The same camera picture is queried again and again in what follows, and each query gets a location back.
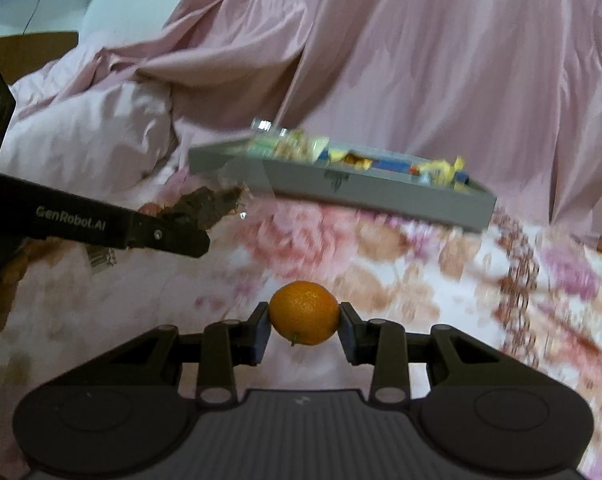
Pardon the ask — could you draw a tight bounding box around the grey snack box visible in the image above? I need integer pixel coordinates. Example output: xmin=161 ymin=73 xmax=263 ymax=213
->
xmin=188 ymin=138 xmax=496 ymax=232

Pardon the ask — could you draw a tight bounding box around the pink satin sheet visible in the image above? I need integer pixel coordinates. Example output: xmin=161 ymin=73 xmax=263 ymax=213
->
xmin=0 ymin=0 xmax=602 ymax=237

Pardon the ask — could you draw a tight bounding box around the floral quilt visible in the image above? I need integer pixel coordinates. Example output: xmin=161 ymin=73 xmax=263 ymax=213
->
xmin=0 ymin=197 xmax=602 ymax=479

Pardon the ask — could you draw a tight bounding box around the small orange mandarin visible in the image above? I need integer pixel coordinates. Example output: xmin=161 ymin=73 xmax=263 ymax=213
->
xmin=269 ymin=281 xmax=340 ymax=346

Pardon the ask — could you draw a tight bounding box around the dark dried snack packet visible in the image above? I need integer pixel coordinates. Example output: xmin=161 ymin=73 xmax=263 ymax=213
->
xmin=161 ymin=185 xmax=246 ymax=231

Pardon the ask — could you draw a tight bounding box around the clear cookie packet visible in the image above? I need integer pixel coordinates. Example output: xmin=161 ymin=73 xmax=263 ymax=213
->
xmin=245 ymin=118 xmax=329 ymax=164

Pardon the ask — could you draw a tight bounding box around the person's left hand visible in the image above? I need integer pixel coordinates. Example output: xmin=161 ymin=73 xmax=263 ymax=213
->
xmin=0 ymin=240 xmax=31 ymax=334

